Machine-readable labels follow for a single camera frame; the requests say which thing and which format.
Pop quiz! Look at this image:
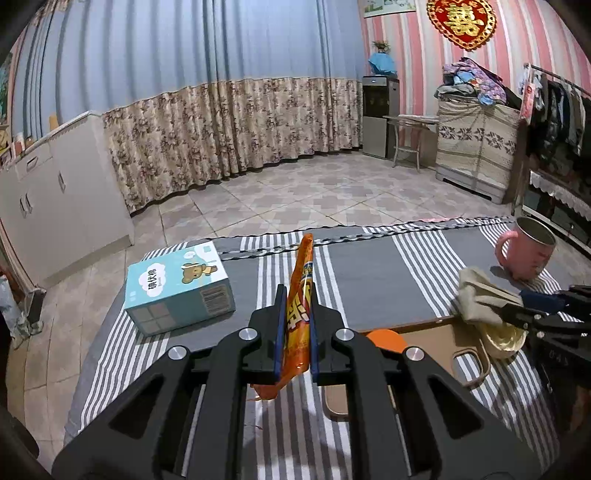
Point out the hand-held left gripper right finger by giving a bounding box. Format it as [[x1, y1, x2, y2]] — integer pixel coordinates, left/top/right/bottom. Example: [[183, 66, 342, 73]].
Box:
[[310, 285, 542, 480]]

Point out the patterned cloth covered cabinet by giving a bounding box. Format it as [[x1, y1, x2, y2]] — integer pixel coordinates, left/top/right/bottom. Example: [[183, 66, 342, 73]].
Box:
[[435, 98, 522, 205]]

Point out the grey striped tablecloth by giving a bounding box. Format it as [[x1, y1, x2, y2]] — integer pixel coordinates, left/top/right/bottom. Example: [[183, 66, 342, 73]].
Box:
[[65, 217, 591, 480]]

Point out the white cabinet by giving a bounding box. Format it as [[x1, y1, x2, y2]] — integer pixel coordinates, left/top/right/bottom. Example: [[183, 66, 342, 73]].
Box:
[[0, 111, 136, 288]]

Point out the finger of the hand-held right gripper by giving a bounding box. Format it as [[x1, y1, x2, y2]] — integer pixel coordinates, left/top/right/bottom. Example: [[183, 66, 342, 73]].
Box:
[[518, 285, 591, 320], [492, 304, 591, 334]]

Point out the row of hanging clothes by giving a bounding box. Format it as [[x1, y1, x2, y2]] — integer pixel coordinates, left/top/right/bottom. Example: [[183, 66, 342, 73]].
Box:
[[526, 73, 591, 163]]

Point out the light blue tissue box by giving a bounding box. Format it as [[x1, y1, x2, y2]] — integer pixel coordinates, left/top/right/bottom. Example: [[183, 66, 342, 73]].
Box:
[[124, 240, 237, 337]]

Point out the crumpled clear plastic bag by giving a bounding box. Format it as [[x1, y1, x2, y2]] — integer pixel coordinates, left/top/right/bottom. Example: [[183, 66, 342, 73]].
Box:
[[0, 276, 45, 348]]

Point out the colourful wall painting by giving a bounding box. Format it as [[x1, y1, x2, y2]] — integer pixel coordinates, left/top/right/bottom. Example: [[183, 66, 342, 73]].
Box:
[[0, 59, 13, 131]]

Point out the pink mug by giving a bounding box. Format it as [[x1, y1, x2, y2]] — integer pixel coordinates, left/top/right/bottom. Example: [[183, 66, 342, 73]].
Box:
[[495, 217, 557, 281]]

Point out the pink hanging bag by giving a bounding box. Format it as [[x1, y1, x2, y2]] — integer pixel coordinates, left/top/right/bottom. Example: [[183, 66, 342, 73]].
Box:
[[519, 76, 544, 112]]

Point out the orange fruit right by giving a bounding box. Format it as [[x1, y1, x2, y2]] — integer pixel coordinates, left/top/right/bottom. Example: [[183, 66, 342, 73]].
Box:
[[367, 329, 407, 354]]

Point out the grey water dispenser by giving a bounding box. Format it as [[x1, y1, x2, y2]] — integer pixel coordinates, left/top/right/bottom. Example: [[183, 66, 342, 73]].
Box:
[[361, 75, 400, 160]]

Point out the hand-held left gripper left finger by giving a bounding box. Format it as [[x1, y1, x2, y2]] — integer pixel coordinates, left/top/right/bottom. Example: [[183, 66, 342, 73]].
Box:
[[51, 284, 289, 480]]

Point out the metal clothes rack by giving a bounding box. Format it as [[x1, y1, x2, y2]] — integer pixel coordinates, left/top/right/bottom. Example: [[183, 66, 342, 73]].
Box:
[[510, 63, 591, 217]]

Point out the orange snack wrapper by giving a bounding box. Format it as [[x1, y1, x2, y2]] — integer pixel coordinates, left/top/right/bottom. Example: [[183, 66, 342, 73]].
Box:
[[252, 233, 318, 402]]

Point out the small folding table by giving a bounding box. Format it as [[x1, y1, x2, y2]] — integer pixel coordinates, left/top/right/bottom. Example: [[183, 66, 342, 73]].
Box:
[[383, 114, 439, 171]]

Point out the smartphone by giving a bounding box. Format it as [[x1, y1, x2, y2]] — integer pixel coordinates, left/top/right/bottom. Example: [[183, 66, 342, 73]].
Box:
[[323, 316, 493, 421]]

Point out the blue floral curtain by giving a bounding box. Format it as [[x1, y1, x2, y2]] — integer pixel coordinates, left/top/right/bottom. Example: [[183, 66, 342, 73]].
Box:
[[9, 0, 365, 216]]

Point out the small wall picture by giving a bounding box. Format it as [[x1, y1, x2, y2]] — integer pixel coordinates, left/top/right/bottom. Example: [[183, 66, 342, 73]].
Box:
[[362, 0, 416, 19]]

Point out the pile of clothes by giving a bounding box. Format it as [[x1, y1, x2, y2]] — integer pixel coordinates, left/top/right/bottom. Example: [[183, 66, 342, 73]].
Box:
[[435, 58, 522, 108]]

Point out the red heart wall decoration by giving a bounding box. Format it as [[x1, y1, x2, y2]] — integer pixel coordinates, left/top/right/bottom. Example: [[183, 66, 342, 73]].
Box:
[[426, 0, 499, 51]]

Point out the blue covered water bottle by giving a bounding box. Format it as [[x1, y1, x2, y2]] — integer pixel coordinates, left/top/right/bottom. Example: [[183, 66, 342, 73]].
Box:
[[368, 52, 398, 78]]

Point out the low cabinet with lace cover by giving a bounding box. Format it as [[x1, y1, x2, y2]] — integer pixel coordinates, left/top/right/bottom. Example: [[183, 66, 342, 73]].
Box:
[[523, 168, 591, 253]]

